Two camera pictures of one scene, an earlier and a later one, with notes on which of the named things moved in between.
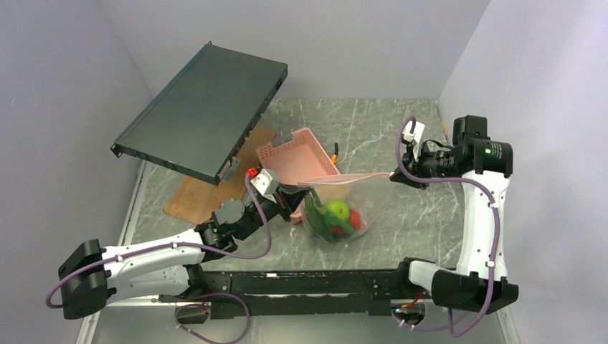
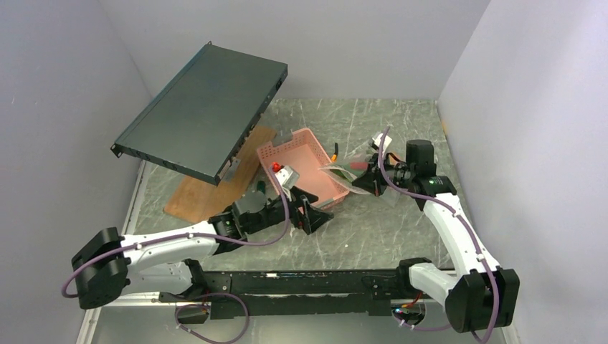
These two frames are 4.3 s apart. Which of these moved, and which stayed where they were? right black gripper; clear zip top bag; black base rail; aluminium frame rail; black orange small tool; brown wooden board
Moved: right black gripper; clear zip top bag
Stayed: aluminium frame rail; black orange small tool; black base rail; brown wooden board
